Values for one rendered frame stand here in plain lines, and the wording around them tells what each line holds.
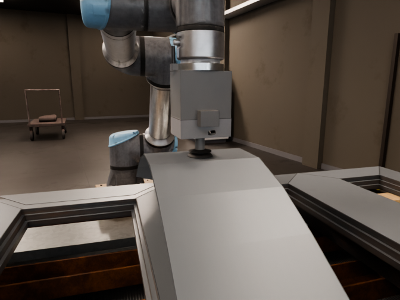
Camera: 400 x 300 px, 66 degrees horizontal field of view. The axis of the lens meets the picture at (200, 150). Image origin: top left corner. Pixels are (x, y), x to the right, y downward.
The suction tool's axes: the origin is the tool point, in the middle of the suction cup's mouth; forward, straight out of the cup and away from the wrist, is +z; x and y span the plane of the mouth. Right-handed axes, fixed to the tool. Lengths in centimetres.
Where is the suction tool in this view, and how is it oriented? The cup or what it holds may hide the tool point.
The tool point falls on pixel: (199, 162)
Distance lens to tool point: 52.5
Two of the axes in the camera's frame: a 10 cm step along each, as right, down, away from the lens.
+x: -3.3, -2.0, 9.2
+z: 0.0, 9.8, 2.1
